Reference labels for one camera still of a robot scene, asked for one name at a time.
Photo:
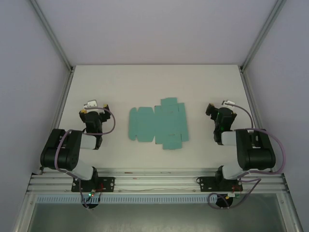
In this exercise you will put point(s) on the teal paper box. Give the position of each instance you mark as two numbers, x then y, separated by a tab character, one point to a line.
166	123

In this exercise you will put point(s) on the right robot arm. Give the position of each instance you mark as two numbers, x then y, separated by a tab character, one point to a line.
256	154

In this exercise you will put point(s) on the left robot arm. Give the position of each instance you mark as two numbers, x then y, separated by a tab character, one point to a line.
62	154

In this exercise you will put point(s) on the small LED circuit board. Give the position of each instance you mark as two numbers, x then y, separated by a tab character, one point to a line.
91	193
232	194

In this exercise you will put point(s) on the grey metal sheet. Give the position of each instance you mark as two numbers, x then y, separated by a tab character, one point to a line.
154	217

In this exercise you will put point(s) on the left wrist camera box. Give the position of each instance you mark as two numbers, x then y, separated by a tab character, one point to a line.
90	104

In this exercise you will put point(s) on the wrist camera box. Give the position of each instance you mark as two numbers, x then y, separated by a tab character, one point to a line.
228	102
90	104

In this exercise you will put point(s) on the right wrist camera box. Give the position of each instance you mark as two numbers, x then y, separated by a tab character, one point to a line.
228	102

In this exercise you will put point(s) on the aluminium table side rail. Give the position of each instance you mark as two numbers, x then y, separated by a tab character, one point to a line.
60	108
249	96

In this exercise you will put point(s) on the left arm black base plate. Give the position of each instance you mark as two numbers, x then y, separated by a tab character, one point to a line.
108	183

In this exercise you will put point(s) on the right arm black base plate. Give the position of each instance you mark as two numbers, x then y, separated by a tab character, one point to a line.
205	183

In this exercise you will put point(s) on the aluminium upright frame post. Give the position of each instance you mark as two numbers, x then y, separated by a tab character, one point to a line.
260	36
53	36

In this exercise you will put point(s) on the aluminium mounting rail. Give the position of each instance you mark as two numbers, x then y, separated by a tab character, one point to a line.
157	180

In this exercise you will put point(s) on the aluminium lower frame post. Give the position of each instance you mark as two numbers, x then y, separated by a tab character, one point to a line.
293	212
24	212

